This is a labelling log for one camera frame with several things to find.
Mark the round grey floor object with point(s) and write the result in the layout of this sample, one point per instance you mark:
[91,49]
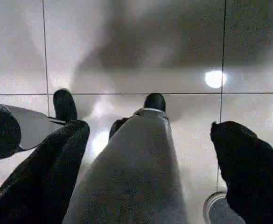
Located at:
[218,210]

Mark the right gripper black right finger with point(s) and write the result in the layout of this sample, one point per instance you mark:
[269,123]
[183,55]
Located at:
[253,177]

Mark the dark robot foot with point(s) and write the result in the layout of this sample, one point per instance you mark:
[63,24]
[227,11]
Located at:
[155,101]
[64,105]

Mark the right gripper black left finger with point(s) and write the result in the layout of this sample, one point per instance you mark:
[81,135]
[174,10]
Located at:
[38,177]

